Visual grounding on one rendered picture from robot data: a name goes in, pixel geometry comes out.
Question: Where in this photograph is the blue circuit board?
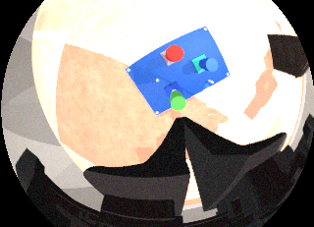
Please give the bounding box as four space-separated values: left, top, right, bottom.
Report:
126 27 231 116

